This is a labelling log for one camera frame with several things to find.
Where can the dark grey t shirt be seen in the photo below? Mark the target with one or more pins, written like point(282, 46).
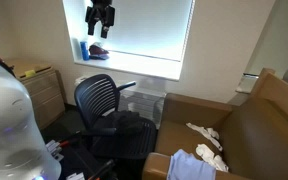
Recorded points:
point(126, 121)

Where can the wooden drawer dresser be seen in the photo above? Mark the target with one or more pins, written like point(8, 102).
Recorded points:
point(44, 96)

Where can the white wall radiator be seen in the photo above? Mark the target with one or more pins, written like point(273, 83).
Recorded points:
point(144, 105)

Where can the long white crumpled cloth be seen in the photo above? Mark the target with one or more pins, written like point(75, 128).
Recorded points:
point(204, 132)

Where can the white plug block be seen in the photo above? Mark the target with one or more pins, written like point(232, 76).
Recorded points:
point(53, 150)

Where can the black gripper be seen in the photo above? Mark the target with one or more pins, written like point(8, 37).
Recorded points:
point(100, 11)

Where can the light blue cloth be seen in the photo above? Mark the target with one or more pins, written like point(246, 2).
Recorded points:
point(189, 166)

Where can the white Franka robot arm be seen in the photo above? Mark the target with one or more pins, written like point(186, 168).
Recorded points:
point(10, 126)

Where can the yellow sticky note pad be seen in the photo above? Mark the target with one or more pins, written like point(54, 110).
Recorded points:
point(30, 73)

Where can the brown leather couch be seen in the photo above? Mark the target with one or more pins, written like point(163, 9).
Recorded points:
point(250, 140)

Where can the blue bottle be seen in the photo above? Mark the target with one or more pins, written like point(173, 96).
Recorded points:
point(84, 50)

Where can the black rod with red tip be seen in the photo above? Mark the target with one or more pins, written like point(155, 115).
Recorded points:
point(102, 169)

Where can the black mesh office chair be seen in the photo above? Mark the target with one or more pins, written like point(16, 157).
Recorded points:
point(104, 110)

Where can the chrome metal bar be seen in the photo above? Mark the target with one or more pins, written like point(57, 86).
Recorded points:
point(250, 75)

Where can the white paper box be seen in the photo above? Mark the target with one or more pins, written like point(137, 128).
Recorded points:
point(74, 176)

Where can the bunched white crumpled cloth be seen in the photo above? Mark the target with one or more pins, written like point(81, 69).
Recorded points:
point(211, 156)

